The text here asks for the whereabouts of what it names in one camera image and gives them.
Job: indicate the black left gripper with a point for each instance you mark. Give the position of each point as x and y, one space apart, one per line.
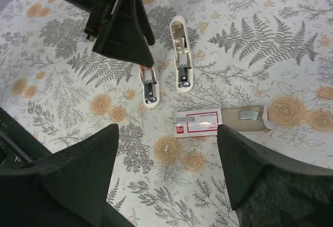
121 29

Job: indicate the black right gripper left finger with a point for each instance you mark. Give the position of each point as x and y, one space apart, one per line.
67 188

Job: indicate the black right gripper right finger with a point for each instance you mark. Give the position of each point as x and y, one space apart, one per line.
267 188

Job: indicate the silver staple strip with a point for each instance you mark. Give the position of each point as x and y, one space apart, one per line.
248 114

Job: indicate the red white staples box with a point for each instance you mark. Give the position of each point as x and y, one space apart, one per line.
205 122

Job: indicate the floral patterned table mat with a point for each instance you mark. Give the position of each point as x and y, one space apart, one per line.
245 52

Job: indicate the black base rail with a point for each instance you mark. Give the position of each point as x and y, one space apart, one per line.
18 146

